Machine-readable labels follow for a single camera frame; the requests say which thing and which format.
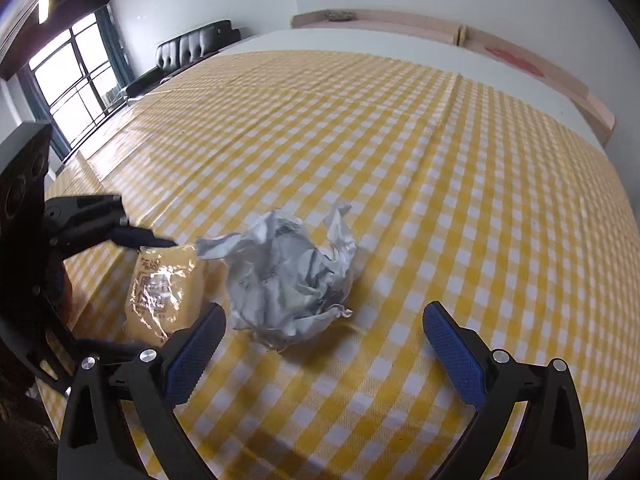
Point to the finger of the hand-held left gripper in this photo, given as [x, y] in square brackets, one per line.
[137, 237]
[105, 347]

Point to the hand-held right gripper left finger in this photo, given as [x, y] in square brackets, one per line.
[195, 355]

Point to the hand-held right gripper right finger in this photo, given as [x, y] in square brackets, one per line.
[460, 360]

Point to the yellow snack wrapper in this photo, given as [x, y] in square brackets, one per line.
[160, 295]

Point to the paper ball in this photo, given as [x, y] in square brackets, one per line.
[290, 280]

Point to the black framed window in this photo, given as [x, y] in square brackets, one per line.
[75, 80]

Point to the dark curtain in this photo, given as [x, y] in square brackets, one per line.
[116, 45]

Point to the black leather sofa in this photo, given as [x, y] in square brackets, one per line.
[190, 47]

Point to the yellow checked tablecloth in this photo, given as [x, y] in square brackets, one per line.
[375, 170]

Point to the pink wooden headboard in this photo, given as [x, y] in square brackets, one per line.
[550, 75]
[390, 22]

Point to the small patterned bowl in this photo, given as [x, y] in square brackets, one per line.
[340, 15]

